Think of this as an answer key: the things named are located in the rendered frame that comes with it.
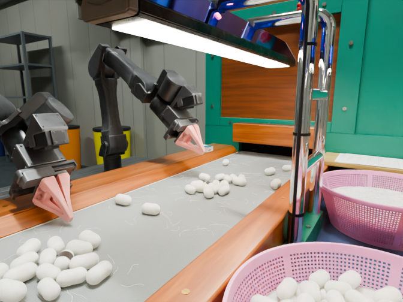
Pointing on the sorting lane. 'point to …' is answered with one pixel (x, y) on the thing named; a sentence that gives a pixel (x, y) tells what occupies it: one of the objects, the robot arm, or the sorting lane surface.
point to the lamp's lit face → (193, 42)
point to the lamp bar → (191, 24)
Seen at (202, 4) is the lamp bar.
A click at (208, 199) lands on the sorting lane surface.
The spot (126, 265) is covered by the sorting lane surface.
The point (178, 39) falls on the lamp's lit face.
